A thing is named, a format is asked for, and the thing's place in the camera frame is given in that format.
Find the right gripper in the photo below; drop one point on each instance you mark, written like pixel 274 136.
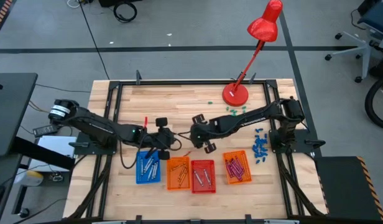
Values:
pixel 202 135

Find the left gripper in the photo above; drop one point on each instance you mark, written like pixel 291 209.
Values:
pixel 162 138

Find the white crayon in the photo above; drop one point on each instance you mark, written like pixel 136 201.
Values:
pixel 207 177
pixel 197 178

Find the orange plastic basket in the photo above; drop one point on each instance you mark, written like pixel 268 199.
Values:
pixel 246 177
pixel 171 183

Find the red plastic basket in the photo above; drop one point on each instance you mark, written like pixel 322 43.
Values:
pixel 202 188

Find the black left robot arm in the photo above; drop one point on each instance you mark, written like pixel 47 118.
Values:
pixel 95 126

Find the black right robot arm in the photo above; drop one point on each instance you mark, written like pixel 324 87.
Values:
pixel 250 116

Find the red tag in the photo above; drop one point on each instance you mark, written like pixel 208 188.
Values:
pixel 145 122

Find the blue plastic basket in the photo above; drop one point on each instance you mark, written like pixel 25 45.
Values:
pixel 138 179

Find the red desk lamp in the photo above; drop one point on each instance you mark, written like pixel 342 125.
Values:
pixel 235 95

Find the white flat box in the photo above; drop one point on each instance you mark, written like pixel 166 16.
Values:
pixel 54 144

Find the black power adapter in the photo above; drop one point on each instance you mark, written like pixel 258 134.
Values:
pixel 45 130

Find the white yellow device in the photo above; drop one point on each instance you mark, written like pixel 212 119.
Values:
pixel 28 178

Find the black equipment case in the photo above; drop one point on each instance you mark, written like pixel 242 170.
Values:
pixel 117 2

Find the black desk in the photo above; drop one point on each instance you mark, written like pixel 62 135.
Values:
pixel 11 105

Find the white blue office chair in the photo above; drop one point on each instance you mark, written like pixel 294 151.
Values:
pixel 365 49

